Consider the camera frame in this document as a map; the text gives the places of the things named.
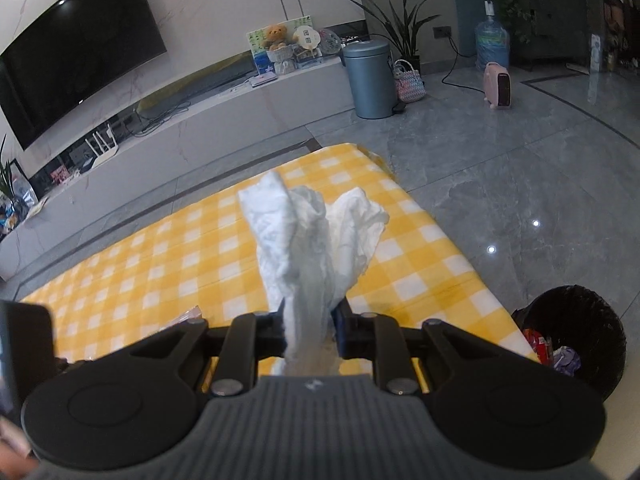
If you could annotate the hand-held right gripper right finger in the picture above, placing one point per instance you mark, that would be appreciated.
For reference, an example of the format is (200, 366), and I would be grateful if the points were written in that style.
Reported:
(342, 332)

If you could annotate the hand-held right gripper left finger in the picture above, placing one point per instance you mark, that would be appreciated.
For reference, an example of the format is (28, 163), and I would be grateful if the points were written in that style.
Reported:
(267, 332)

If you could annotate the white tissue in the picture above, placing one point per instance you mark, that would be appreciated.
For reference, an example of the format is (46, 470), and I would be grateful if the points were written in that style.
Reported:
(305, 260)

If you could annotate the person's left hand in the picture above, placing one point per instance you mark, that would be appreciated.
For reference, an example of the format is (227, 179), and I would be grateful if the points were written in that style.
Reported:
(12, 447)

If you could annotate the clear plastic wrapper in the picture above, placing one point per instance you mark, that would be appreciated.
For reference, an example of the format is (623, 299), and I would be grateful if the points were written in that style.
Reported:
(187, 314)

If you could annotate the snack bags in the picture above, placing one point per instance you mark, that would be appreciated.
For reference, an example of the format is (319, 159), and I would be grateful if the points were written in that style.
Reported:
(10, 217)

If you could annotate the yellow checkered tablecloth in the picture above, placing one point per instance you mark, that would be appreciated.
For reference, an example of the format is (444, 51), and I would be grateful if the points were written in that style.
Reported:
(150, 260)

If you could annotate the sheet of paper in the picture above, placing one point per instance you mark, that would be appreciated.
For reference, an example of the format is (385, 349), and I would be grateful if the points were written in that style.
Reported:
(37, 207)

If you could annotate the pink photo card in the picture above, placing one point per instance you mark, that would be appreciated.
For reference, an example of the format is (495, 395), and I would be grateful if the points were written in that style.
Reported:
(60, 174)

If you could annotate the potted grass plant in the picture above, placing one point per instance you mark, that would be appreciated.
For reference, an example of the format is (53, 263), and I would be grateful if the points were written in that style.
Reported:
(7, 170)

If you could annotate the red wrapper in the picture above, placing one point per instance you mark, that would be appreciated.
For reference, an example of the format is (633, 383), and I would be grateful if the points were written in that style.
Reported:
(539, 345)

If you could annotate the white marble television console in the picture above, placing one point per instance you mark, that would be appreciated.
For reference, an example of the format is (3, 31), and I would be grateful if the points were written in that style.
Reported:
(225, 125)

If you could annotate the white router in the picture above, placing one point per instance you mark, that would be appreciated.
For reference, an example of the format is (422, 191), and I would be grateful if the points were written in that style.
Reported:
(102, 152)

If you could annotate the purple wrapper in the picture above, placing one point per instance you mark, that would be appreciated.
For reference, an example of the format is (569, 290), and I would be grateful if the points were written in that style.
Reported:
(566, 361)

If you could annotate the flat book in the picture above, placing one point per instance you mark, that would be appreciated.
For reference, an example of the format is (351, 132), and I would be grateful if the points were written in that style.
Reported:
(264, 80)

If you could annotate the black trash basket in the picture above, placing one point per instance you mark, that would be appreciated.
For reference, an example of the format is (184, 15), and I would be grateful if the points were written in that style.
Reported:
(595, 320)

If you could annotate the blue-grey pedal trash can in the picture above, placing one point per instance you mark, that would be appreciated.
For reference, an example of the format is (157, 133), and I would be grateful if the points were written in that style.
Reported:
(370, 80)

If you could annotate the pastel woven bag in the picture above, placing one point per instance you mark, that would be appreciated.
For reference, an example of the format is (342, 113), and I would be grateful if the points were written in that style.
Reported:
(410, 82)

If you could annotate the green printed card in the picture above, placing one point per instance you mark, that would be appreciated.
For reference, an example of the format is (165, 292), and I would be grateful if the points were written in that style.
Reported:
(257, 50)

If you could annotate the pink space heater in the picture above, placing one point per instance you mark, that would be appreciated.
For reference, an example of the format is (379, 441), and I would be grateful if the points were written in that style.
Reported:
(500, 87)

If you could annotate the patterned round hand fan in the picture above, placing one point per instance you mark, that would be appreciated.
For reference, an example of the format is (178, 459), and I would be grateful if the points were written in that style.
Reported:
(331, 41)

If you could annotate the white round hand fan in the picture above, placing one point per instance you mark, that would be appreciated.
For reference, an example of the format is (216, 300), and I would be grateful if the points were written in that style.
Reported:
(306, 40)

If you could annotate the brown teddy bear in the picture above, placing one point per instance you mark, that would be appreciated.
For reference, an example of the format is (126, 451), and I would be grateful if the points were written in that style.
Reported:
(276, 36)

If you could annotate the black flat television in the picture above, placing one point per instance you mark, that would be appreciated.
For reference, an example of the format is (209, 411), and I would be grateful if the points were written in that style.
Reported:
(75, 55)

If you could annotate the potted snake plant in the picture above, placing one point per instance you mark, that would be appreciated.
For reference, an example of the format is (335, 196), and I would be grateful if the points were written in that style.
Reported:
(400, 25)

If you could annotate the blue water jug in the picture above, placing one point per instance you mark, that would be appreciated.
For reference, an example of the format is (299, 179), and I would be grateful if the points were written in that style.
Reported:
(492, 42)

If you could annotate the white standing device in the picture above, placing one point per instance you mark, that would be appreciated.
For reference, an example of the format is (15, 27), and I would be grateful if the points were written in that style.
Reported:
(595, 55)

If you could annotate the dark grey cabinet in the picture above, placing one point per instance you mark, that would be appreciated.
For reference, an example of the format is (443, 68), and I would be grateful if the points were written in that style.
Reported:
(560, 10)

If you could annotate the cluttered shelf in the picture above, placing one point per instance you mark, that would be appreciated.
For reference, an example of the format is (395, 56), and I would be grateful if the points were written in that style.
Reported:
(622, 15)

